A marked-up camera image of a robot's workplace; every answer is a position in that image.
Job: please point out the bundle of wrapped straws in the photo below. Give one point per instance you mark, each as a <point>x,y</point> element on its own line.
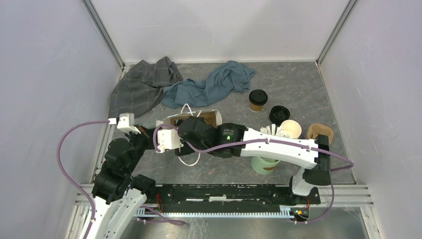
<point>275,130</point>

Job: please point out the blue-grey cloth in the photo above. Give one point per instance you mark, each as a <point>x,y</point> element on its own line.
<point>229,77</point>

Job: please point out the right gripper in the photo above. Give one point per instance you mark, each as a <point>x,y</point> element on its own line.
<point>185,149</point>

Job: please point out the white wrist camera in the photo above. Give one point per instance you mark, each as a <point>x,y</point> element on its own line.
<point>125,123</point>
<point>168,139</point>

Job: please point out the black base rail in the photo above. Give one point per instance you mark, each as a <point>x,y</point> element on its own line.
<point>226,198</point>

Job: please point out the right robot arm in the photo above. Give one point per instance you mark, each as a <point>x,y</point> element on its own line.
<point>233,140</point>

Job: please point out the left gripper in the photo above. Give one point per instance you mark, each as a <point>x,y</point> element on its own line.
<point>147,134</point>

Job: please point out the grey checked cloth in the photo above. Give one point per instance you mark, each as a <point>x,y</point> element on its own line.
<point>141,88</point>

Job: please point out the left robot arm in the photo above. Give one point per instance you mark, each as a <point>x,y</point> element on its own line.
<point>117,195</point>

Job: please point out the green cup holding straws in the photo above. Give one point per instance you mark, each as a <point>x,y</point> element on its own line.
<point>263,165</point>

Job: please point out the light blue paper bag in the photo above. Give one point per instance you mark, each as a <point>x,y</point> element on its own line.
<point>186,118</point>

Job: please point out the stack of black lids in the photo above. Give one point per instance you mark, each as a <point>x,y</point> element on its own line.
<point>278,114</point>

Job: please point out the black plastic cup lid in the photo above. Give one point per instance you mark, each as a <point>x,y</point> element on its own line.
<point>258,97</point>

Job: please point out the stack of paper cups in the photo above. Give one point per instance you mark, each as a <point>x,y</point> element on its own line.
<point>292,129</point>

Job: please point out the brown pulp cup carrier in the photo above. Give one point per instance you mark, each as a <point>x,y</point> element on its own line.
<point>317,129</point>

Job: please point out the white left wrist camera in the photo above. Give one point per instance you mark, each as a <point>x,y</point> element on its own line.
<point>125,123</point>

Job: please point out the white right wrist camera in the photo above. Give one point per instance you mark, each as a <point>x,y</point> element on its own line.
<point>168,139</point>

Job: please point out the brown paper coffee cup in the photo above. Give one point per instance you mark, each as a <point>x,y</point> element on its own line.
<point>255,108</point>

